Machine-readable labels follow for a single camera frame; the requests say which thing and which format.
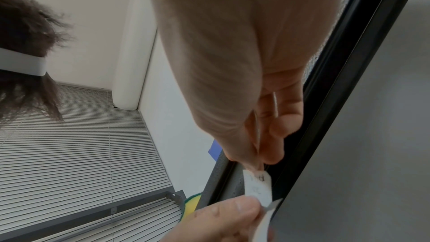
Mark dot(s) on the person's left hand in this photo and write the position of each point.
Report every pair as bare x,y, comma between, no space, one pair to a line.
218,222

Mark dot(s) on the person's right hand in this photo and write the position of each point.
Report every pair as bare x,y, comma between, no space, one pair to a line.
235,36

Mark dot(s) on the white backing paper strip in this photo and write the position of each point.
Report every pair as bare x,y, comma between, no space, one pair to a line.
265,222

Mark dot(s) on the white paper label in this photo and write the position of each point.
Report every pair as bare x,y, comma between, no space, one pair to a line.
258,185

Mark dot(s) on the yellow green sponge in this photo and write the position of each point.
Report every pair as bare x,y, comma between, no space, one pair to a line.
191,206

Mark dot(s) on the blue tape piece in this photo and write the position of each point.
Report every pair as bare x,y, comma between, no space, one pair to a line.
215,150

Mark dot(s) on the white window blinds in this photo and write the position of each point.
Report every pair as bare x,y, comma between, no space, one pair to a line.
77,150

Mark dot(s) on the black door frame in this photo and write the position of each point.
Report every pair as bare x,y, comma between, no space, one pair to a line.
336,81

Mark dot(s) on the dark gray blind rail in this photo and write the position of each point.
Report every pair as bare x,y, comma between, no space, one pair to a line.
100,213

